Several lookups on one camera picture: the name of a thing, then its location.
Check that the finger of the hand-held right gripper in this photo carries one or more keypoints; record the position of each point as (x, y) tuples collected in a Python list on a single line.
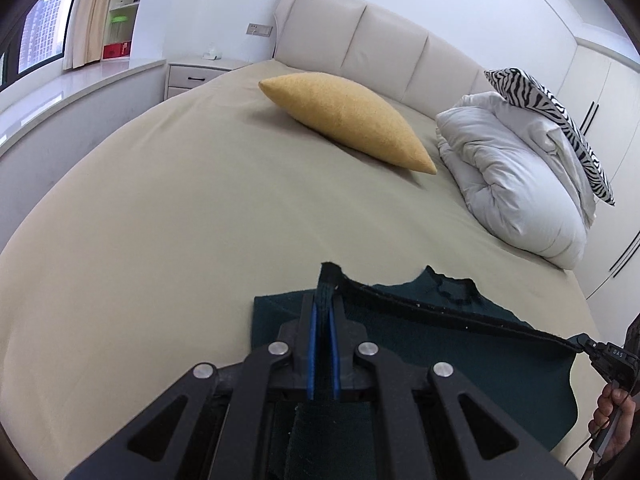
[(586, 347)]

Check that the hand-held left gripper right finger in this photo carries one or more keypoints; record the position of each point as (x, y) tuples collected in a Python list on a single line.
[(335, 360)]

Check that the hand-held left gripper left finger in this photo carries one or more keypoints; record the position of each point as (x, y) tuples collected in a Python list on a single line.
[(314, 355)]

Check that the dark green sweater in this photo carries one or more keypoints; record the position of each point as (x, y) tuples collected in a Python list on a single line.
[(425, 340)]

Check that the person's right hand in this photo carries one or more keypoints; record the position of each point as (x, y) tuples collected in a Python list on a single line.
[(606, 405)]

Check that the white folded duvet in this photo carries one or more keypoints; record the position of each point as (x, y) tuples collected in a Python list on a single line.
[(510, 185)]

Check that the bed with beige sheet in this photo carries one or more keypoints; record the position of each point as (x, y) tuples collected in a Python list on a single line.
[(175, 210)]

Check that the white wardrobe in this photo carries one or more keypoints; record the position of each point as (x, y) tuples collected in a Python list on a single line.
[(610, 135)]

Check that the zebra print pillow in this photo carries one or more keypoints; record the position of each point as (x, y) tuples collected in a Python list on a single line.
[(560, 115)]

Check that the yellow pillow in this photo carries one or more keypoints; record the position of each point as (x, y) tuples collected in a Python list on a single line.
[(350, 120)]

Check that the white nightstand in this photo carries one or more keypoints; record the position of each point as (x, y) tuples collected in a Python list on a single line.
[(195, 77)]

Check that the cream padded headboard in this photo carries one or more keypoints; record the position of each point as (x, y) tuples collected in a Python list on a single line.
[(385, 45)]

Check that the white window ledge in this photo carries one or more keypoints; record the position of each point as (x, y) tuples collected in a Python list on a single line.
[(60, 105)]

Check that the red box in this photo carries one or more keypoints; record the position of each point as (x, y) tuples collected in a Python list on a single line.
[(116, 51)]

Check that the beige curtain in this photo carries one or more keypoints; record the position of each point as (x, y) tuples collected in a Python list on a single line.
[(92, 15)]

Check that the black framed window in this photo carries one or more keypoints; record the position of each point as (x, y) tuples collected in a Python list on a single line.
[(45, 25)]

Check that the wall socket panel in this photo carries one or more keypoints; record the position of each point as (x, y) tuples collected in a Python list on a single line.
[(259, 30)]

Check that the white wall shelf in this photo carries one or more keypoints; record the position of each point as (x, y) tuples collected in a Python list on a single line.
[(125, 0)]

